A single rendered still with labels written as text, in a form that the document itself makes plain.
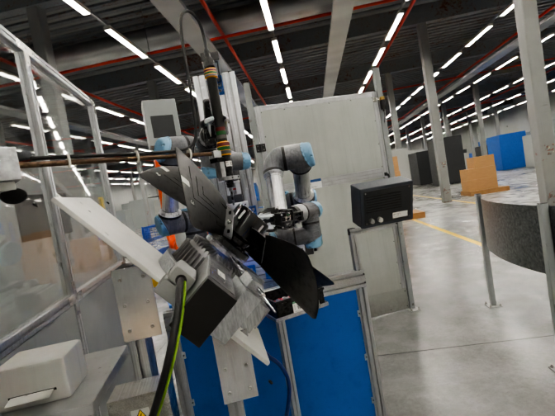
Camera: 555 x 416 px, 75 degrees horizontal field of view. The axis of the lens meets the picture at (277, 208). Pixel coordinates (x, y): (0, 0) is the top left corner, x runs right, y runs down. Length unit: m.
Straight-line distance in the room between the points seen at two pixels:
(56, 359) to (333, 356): 1.15
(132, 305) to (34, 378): 0.27
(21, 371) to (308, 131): 2.60
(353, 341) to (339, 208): 1.61
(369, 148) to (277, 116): 0.87
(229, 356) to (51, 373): 0.44
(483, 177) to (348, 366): 12.02
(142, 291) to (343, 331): 1.01
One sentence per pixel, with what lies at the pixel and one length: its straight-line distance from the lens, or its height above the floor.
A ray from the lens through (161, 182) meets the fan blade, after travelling 1.18.
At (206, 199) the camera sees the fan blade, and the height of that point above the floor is 1.30.
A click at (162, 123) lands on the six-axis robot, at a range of 5.32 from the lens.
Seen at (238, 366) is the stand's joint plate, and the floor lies 0.81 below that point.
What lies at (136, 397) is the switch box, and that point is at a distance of 1.08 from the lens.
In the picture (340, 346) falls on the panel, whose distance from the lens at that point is 1.80.
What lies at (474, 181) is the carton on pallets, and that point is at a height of 0.46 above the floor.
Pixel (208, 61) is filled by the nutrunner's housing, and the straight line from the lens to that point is 1.28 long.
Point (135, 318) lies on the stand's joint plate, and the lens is 1.10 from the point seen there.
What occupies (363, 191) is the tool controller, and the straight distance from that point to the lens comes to 1.64.
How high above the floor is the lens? 1.29
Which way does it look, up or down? 3 degrees down
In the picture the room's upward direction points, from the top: 10 degrees counter-clockwise
